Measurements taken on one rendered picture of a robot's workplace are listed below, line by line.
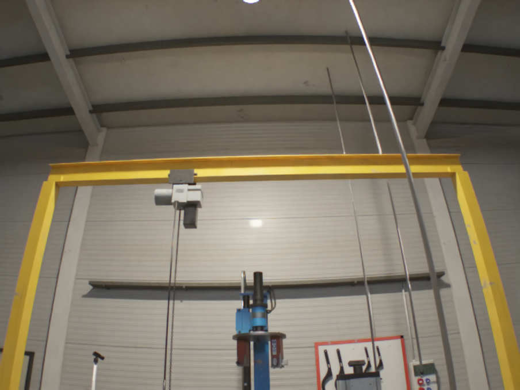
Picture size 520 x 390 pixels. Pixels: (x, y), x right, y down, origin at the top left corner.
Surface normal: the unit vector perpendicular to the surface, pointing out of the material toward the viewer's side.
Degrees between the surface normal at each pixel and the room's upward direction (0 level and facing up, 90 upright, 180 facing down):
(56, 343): 90
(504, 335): 90
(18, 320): 90
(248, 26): 173
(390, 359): 90
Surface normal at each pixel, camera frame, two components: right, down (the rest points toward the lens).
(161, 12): 0.02, 0.80
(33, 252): -0.01, -0.50
